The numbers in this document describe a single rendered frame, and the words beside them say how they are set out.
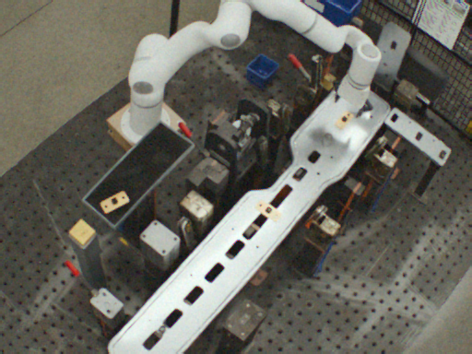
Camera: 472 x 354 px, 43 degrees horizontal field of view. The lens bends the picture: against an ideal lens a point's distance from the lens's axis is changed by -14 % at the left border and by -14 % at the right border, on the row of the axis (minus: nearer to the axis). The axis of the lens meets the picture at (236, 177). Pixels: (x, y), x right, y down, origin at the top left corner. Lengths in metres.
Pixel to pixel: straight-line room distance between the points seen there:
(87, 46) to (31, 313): 2.01
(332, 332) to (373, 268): 0.31
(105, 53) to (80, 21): 0.35
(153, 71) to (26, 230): 0.79
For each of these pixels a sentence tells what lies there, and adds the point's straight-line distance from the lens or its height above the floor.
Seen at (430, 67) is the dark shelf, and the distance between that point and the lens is 2.71.
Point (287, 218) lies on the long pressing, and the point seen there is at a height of 1.00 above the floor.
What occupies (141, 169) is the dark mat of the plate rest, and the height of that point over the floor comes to 1.16.
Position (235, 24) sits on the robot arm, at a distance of 1.96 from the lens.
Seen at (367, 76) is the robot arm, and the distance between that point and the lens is 2.16.
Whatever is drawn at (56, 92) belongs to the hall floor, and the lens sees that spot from 3.71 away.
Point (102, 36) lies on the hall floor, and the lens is 3.95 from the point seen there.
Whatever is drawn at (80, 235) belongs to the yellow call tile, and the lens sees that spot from 1.94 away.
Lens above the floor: 2.90
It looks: 59 degrees down
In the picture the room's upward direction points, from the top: 11 degrees clockwise
